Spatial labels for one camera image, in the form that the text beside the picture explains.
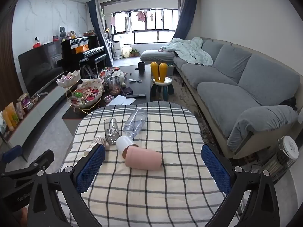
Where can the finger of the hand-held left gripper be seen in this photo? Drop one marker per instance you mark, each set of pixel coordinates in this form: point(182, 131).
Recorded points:
point(40, 162)
point(11, 152)

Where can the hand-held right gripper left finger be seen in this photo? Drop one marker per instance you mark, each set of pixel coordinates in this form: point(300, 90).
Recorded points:
point(91, 167)

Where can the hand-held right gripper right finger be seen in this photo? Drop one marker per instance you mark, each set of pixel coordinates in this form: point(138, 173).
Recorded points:
point(216, 170)

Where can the pink cup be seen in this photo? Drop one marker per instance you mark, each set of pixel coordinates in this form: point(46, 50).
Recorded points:
point(144, 158)

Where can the brown checkered cup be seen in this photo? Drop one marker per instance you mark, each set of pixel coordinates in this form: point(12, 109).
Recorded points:
point(98, 141)

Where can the clear glass cup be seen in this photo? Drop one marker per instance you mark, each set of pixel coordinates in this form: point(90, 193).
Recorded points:
point(111, 132)

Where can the white cup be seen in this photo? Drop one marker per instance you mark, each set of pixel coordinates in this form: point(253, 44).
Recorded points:
point(124, 143)

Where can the orange snack packet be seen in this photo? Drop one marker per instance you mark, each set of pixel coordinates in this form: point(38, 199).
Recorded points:
point(10, 115)

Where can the grey television cabinet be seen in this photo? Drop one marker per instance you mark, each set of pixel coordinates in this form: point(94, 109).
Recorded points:
point(35, 115)

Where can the plaid tablecloth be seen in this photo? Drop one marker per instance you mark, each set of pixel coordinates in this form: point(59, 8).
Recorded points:
point(146, 189)

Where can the clear plastic bottle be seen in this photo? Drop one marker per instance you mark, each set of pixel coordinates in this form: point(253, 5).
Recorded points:
point(136, 123)

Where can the electric heater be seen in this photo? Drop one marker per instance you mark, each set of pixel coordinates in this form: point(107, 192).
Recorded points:
point(281, 156)

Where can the tiered candy bowl stand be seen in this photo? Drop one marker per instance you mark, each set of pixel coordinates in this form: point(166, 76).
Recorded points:
point(87, 94)

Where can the white papers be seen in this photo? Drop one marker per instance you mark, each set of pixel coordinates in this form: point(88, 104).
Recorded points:
point(122, 100)

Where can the grey sofa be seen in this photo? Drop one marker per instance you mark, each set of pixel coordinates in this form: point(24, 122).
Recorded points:
point(224, 94)

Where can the glass jar of nuts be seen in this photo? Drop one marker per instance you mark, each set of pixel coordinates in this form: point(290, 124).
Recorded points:
point(114, 87)

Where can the black remote control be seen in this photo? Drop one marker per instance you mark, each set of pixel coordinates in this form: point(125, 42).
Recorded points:
point(136, 96)

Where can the purple cloth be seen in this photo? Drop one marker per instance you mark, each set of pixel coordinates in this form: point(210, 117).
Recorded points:
point(127, 90)

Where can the black television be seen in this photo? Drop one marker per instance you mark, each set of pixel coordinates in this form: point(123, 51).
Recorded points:
point(40, 68)

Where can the white plush toy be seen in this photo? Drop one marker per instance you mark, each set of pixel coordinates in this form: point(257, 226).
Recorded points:
point(120, 78)

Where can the black cloth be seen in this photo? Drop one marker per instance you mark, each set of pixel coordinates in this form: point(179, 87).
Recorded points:
point(288, 103)

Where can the dark coffee table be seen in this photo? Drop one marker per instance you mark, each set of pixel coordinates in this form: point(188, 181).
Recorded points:
point(139, 80)

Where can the rabbit ear child stool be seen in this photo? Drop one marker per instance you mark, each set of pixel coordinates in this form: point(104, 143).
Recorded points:
point(163, 81)

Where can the black piano bench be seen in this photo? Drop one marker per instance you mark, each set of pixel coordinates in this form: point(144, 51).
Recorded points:
point(94, 59)

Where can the black mug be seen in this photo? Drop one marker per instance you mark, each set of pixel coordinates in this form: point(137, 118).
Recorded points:
point(141, 67)

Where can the black piano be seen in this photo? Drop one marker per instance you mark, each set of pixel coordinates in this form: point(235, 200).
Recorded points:
point(75, 52)

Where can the light green blanket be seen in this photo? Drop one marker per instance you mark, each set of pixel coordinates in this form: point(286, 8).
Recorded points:
point(191, 52)

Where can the white air purifier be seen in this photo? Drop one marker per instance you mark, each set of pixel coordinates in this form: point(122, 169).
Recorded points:
point(117, 49)

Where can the grey rabbit figure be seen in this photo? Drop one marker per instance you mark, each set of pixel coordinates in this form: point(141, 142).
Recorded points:
point(62, 33)

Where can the blue curtain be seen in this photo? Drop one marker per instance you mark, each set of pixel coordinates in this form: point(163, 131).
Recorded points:
point(187, 16)
point(98, 28)

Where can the white hanging garment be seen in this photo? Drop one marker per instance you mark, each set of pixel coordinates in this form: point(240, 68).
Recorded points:
point(128, 24)

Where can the pink hanging garment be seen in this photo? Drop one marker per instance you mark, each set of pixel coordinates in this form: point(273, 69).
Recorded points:
point(141, 16)

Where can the red and white camera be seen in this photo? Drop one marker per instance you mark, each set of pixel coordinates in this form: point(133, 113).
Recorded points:
point(36, 43)

